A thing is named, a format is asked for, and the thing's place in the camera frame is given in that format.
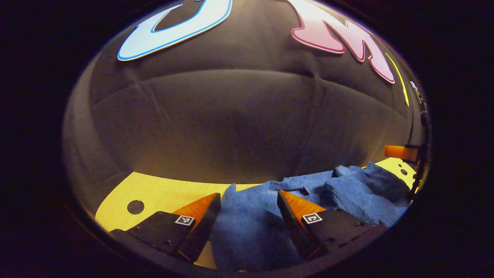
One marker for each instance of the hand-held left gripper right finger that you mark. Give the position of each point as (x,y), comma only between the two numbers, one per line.
(293,231)

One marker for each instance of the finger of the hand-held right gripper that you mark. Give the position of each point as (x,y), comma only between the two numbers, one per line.
(399,152)

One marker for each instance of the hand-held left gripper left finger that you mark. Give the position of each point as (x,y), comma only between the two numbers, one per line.
(204,227)

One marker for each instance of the blue button-up shirt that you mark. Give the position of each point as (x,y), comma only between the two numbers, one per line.
(247,231)

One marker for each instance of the black backdrop cloth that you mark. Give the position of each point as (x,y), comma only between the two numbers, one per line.
(231,116)

